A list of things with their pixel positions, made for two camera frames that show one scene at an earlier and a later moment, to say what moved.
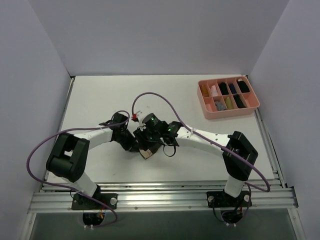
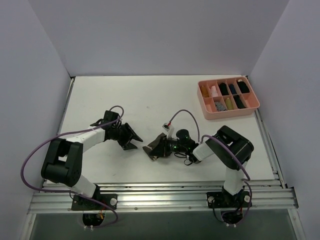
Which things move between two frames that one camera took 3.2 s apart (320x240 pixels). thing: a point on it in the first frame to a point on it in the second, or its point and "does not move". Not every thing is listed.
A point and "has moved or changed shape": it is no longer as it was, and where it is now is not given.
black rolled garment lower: (240, 104) does not move
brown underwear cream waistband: (145, 153) has moved or changed shape
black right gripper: (144, 136) to (162, 147)
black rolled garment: (224, 88) does not move
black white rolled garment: (243, 86) does not move
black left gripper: (133, 145) does not move
